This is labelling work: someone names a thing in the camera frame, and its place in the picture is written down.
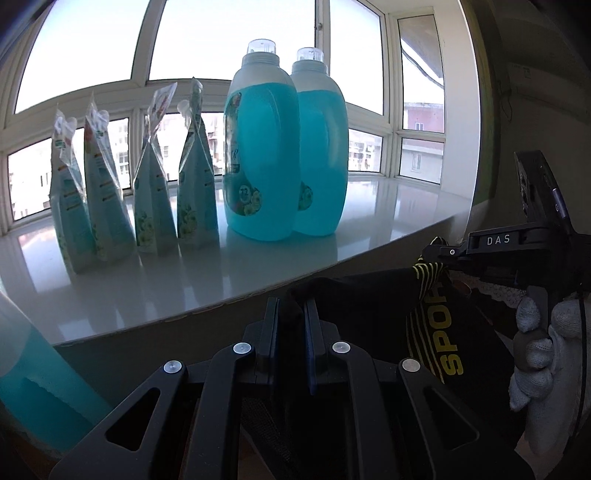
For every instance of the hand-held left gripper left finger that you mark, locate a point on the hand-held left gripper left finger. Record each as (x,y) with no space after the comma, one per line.
(268,341)

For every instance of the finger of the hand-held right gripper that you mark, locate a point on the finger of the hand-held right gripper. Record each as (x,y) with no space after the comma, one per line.
(450,254)

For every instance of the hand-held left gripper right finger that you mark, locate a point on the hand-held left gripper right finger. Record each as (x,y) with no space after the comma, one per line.
(311,341)

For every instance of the black pants with yellow stripes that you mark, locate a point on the black pants with yellow stripes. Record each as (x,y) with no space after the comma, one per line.
(378,314)

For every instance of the person's right hand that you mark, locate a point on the person's right hand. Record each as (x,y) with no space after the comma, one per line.
(535,364)

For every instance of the white lace cloth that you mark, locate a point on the white lace cloth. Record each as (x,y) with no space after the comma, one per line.
(496,293)

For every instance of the white windowsill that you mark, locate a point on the white windowsill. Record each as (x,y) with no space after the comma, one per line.
(369,217)

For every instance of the blue detergent bottle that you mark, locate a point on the blue detergent bottle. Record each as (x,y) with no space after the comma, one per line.
(37,369)
(323,161)
(263,161)

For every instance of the teal refill pouch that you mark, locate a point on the teal refill pouch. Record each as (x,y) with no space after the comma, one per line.
(71,207)
(154,198)
(198,194)
(111,198)

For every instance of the white window frame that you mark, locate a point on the white window frame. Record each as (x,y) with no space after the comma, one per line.
(391,69)

